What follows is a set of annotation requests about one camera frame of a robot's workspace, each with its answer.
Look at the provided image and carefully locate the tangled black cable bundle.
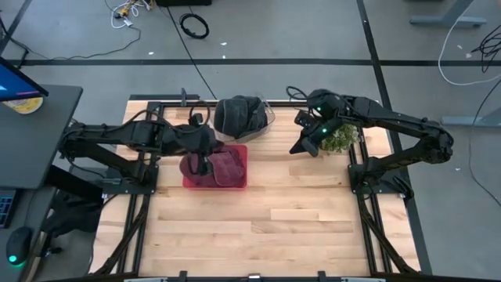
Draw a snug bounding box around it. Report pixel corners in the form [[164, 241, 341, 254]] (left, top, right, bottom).
[[470, 23, 501, 74]]

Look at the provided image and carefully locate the white and yellow cable bundle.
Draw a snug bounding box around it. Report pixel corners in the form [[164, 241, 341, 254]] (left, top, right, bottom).
[[104, 0, 152, 31]]

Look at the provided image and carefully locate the curved black cable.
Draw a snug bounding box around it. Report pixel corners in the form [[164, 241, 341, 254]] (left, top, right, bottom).
[[467, 78, 501, 207]]

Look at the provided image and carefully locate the black computer mouse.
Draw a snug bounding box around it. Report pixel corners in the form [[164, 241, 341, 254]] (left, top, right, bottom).
[[5, 226, 34, 267]]

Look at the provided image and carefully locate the pink translucent plastic bin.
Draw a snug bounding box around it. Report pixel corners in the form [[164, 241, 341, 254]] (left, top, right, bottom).
[[182, 143, 249, 192]]

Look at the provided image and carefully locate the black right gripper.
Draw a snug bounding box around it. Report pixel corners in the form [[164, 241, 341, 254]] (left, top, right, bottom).
[[289, 117, 336, 158]]

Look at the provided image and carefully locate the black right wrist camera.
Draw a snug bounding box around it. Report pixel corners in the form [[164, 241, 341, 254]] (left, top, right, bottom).
[[294, 109, 315, 129]]

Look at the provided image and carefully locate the black desk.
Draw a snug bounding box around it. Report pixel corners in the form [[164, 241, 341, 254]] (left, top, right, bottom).
[[0, 84, 84, 191]]

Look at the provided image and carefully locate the gray desk foot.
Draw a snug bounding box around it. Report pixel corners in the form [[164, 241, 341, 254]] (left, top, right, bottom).
[[409, 0, 488, 28], [441, 107, 501, 127]]

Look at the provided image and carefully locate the black keyboard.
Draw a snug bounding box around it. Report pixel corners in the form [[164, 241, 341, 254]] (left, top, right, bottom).
[[0, 190, 19, 230]]

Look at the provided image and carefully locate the computer monitor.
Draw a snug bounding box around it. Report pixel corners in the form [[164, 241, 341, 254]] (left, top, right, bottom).
[[0, 56, 50, 103]]

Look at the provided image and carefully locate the maroon knit beanie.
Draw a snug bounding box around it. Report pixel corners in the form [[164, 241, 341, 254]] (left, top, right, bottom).
[[209, 145, 247, 188], [178, 150, 214, 188]]

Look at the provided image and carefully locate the coiled black cable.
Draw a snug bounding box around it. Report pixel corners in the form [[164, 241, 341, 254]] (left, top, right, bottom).
[[178, 13, 211, 40]]

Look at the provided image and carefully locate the long white cable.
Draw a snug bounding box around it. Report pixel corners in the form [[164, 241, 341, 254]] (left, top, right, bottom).
[[437, 0, 501, 87]]

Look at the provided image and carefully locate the black aluminium table frame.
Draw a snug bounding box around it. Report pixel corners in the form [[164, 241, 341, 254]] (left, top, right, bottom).
[[88, 99, 434, 282]]

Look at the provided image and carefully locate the clear plastic bin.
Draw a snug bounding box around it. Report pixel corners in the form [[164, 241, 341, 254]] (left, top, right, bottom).
[[213, 95, 276, 145]]

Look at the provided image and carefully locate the yellow round disc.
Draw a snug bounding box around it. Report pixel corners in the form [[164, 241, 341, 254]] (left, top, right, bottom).
[[2, 96, 44, 115]]

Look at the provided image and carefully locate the black bag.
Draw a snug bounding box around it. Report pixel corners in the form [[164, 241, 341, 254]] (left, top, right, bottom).
[[41, 190, 103, 238]]

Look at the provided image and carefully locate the green potted artificial plant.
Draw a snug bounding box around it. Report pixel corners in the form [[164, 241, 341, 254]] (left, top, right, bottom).
[[319, 123, 360, 154]]

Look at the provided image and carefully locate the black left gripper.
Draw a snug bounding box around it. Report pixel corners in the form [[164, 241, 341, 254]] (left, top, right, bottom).
[[174, 124, 225, 177]]

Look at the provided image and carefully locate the long black cable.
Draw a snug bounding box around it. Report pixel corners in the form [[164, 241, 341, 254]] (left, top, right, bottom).
[[166, 5, 218, 101]]

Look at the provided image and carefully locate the thin black cable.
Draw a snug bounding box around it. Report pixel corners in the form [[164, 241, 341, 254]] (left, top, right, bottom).
[[0, 15, 142, 63]]

